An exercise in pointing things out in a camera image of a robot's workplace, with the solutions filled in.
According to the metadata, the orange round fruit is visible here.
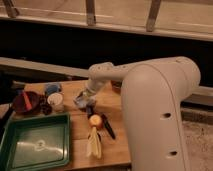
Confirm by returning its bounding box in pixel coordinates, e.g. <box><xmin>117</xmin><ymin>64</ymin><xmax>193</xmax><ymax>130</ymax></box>
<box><xmin>89</xmin><ymin>115</ymin><xmax>103</xmax><ymax>129</ymax></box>

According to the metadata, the small red brown bowl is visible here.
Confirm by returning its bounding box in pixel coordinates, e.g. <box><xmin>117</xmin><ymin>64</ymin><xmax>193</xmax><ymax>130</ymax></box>
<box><xmin>111</xmin><ymin>81</ymin><xmax>122</xmax><ymax>93</ymax></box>

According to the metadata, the blue grey towel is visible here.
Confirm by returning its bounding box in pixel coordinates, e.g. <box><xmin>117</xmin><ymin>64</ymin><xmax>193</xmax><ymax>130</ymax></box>
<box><xmin>74</xmin><ymin>93</ymin><xmax>96</xmax><ymax>109</ymax></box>

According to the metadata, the green plastic tray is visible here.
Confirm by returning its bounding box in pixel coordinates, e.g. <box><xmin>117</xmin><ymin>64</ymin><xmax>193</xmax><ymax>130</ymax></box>
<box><xmin>0</xmin><ymin>113</ymin><xmax>70</xmax><ymax>171</ymax></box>

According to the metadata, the blue sponge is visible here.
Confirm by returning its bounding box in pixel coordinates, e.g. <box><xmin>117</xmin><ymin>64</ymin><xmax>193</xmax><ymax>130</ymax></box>
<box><xmin>44</xmin><ymin>83</ymin><xmax>61</xmax><ymax>96</ymax></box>

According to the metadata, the wooden table board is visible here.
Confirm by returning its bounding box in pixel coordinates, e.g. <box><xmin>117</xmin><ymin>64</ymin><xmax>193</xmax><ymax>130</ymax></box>
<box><xmin>11</xmin><ymin>78</ymin><xmax>133</xmax><ymax>171</ymax></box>

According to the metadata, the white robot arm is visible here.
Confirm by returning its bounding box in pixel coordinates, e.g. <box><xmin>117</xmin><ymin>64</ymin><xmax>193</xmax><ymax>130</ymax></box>
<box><xmin>85</xmin><ymin>57</ymin><xmax>201</xmax><ymax>171</ymax></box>

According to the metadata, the dark red bowl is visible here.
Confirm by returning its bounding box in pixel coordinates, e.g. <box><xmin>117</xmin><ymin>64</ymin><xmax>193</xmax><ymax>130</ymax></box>
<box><xmin>12</xmin><ymin>91</ymin><xmax>40</xmax><ymax>114</ymax></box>

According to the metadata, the pale yellow banana peel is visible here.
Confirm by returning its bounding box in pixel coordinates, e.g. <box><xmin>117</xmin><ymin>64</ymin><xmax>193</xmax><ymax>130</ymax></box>
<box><xmin>86</xmin><ymin>127</ymin><xmax>102</xmax><ymax>159</ymax></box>

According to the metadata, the white cup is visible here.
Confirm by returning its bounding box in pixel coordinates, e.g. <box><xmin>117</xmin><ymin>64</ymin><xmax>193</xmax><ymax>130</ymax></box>
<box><xmin>47</xmin><ymin>93</ymin><xmax>64</xmax><ymax>112</ymax></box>

